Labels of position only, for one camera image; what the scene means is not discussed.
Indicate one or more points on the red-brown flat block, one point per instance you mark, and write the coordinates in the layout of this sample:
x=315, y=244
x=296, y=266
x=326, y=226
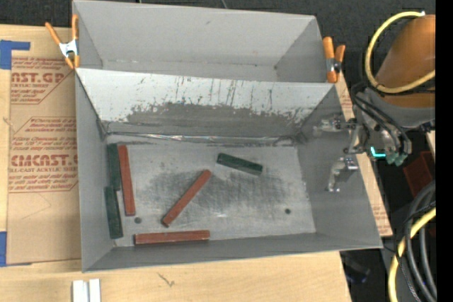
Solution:
x=186, y=198
x=172, y=237
x=126, y=180

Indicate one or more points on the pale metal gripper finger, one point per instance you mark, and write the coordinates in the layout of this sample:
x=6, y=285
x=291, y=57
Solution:
x=334, y=124
x=341, y=169

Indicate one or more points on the brown cardboard board red print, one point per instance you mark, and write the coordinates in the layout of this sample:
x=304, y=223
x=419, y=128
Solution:
x=42, y=152

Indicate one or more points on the dark green flat block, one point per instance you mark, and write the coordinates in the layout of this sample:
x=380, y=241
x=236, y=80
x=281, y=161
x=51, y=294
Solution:
x=114, y=166
x=240, y=164
x=113, y=214

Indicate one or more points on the grey metal bin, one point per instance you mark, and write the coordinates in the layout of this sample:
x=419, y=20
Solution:
x=226, y=109

